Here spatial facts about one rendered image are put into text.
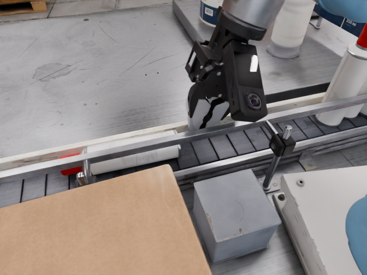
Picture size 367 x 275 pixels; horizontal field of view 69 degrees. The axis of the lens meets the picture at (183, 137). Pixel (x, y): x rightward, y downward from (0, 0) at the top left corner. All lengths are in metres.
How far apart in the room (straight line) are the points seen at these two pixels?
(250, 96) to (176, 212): 0.23
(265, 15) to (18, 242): 0.35
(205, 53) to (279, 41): 0.41
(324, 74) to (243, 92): 0.46
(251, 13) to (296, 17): 0.41
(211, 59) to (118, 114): 0.34
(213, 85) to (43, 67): 0.63
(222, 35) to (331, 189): 0.30
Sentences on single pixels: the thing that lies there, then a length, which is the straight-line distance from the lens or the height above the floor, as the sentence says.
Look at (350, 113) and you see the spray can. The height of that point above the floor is 0.90.
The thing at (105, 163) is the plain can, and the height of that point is 0.92.
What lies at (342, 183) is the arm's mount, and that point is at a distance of 0.52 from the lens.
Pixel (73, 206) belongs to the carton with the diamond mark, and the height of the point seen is 1.12.
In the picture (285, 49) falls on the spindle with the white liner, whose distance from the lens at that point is 0.82.
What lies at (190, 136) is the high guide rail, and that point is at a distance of 0.43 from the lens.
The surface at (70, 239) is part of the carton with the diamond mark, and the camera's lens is 0.18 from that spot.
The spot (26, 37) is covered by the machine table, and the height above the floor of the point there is 0.83.
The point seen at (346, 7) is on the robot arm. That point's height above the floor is 1.18.
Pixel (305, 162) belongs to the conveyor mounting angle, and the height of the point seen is 0.83.
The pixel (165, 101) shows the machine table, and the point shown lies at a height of 0.83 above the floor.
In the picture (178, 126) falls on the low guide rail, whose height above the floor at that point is 0.91.
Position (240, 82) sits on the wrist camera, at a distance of 0.37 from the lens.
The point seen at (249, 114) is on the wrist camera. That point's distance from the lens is 0.36.
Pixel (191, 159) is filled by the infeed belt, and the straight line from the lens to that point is 0.50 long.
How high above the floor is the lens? 1.27
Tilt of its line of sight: 47 degrees down
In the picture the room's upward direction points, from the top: straight up
